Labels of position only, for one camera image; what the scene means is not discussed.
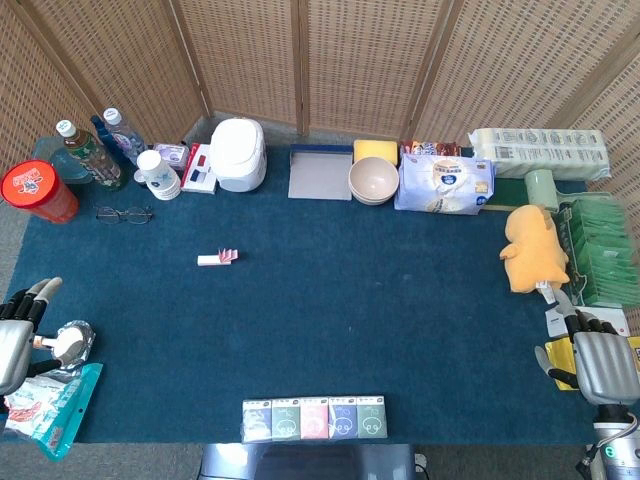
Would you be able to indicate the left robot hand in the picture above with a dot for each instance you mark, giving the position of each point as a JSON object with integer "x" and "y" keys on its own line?
{"x": 15, "y": 350}

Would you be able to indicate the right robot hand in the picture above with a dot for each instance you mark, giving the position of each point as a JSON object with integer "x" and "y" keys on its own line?
{"x": 605, "y": 365}

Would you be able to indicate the pink paper booklet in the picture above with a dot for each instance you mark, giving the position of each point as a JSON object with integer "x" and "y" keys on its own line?
{"x": 215, "y": 259}

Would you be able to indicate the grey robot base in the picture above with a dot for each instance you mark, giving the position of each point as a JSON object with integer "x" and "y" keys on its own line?
{"x": 300, "y": 462}

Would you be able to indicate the yellow food package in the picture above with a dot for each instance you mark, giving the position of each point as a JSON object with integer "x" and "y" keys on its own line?
{"x": 560, "y": 352}

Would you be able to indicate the white box red print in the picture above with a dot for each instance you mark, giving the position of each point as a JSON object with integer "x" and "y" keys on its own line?
{"x": 612, "y": 317}

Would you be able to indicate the silver foil cup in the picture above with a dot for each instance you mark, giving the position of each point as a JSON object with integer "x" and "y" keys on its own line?
{"x": 75, "y": 345}

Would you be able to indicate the teal snack bag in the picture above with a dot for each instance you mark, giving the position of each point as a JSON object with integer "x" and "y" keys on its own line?
{"x": 55, "y": 410}

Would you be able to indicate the green box of sachets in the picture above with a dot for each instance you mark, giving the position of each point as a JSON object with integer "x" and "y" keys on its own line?
{"x": 597, "y": 250}

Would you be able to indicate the yellow plush toy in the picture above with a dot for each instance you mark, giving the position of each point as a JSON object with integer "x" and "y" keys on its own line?
{"x": 532, "y": 250}

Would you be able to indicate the red canister orange lid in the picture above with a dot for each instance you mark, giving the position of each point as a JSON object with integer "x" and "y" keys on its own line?
{"x": 35, "y": 192}

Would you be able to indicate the thin-framed eyeglasses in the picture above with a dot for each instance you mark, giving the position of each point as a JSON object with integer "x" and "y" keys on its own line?
{"x": 137, "y": 216}

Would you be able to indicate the clear plastic container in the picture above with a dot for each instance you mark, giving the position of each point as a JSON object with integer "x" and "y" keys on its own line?
{"x": 60, "y": 160}

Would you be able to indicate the green scouring sponge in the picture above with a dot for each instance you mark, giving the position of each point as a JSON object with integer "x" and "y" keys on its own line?
{"x": 510, "y": 192}

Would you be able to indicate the green tea bottle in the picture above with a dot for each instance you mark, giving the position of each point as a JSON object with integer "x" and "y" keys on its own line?
{"x": 97, "y": 160}

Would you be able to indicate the long white paper pack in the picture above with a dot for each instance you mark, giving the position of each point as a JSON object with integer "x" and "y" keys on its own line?
{"x": 540, "y": 152}

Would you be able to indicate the stack of paper cups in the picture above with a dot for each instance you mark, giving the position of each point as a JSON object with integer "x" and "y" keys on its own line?
{"x": 160, "y": 177}

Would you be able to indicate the green tissue packet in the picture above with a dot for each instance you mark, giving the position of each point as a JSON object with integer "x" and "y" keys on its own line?
{"x": 371, "y": 418}
{"x": 286, "y": 421}

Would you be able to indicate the clear water bottle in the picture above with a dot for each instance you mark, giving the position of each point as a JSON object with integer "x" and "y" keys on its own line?
{"x": 127, "y": 137}

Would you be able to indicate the blue white tissue bag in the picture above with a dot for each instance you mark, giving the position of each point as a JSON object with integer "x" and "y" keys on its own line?
{"x": 440, "y": 185}

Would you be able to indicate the small purple box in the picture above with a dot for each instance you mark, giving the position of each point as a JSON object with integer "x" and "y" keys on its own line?
{"x": 170, "y": 154}

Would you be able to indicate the blue tissue packet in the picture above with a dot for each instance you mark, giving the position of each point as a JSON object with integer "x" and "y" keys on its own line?
{"x": 342, "y": 419}
{"x": 257, "y": 422}

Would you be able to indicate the red white blue box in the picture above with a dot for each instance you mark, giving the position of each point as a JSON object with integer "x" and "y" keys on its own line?
{"x": 197, "y": 172}

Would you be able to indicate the red brown snack packet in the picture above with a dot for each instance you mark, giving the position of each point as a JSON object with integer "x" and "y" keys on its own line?
{"x": 432, "y": 148}

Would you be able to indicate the beige bowl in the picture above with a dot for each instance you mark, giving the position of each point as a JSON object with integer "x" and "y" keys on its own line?
{"x": 372, "y": 177}
{"x": 372, "y": 202}

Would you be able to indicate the blue carpet mat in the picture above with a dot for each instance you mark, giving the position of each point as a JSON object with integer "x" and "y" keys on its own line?
{"x": 320, "y": 310}

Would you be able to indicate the pink tissue packet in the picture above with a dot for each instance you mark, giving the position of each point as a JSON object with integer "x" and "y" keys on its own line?
{"x": 314, "y": 420}

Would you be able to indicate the white rice cooker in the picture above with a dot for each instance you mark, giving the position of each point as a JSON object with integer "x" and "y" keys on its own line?
{"x": 237, "y": 155}

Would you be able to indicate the yellow sponge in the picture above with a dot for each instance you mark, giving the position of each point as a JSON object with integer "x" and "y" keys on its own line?
{"x": 375, "y": 149}

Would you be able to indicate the grey tray blue rim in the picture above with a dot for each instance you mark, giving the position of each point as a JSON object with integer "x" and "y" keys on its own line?
{"x": 317, "y": 175}

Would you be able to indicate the wicker folding screen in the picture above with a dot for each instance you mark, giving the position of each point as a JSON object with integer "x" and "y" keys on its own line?
{"x": 350, "y": 60}

